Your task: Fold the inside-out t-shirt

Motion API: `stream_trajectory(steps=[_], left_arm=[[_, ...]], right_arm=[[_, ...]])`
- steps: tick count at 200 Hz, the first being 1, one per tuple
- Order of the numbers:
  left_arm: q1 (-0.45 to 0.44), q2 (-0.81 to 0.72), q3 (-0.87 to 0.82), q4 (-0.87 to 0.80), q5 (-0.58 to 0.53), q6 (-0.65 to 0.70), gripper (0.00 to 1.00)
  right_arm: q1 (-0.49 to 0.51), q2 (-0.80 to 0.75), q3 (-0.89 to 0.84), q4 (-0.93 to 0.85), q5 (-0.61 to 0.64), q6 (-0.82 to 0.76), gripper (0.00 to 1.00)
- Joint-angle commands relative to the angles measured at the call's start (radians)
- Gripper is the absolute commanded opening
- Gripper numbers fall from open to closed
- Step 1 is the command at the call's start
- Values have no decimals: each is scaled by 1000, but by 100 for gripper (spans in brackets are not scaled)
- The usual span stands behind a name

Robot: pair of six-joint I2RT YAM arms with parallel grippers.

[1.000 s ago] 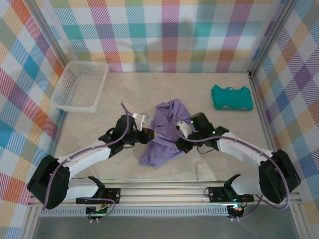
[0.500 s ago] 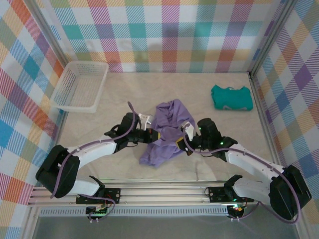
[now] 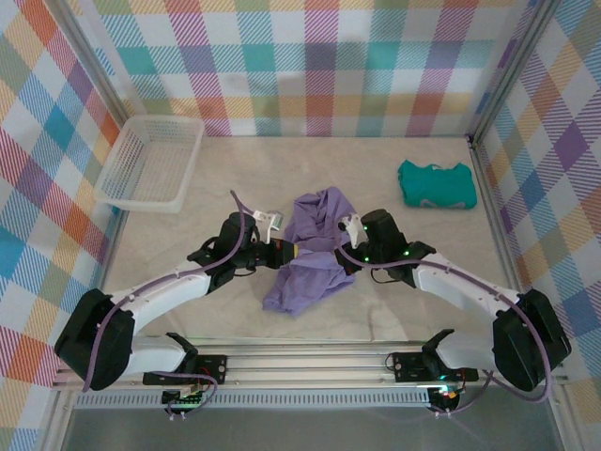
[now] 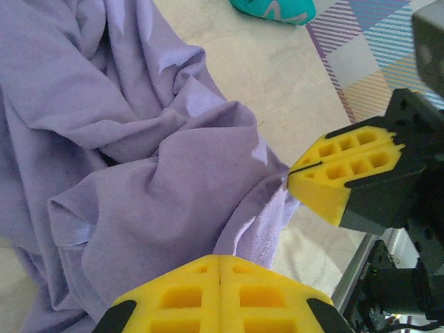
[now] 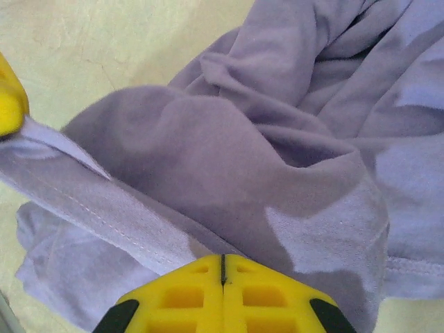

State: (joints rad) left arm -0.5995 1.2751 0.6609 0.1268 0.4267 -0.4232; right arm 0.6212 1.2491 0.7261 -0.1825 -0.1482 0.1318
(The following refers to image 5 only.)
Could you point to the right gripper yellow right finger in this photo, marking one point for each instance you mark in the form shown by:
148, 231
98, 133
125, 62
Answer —
274, 301

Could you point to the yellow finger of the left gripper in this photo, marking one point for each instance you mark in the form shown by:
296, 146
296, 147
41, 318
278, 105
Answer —
10, 104

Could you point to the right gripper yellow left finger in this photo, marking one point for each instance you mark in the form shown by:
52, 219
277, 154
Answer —
180, 301

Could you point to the purple t-shirt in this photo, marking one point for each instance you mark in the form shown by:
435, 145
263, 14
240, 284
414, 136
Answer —
222, 156

